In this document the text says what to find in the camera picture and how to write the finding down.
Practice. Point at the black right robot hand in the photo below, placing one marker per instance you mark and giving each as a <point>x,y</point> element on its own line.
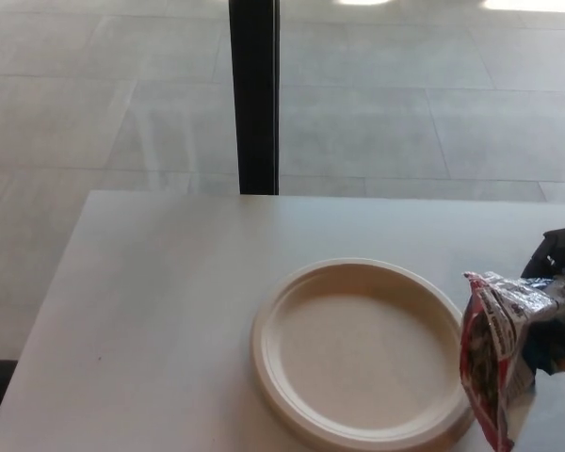
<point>562,249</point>

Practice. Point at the black vertical window post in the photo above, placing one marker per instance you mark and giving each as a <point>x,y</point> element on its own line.
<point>258,94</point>

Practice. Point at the red white sunflower seed bag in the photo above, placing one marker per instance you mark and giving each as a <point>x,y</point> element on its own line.
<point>494,339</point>

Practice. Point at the beige round paper plate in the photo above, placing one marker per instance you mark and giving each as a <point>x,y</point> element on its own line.
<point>353,348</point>

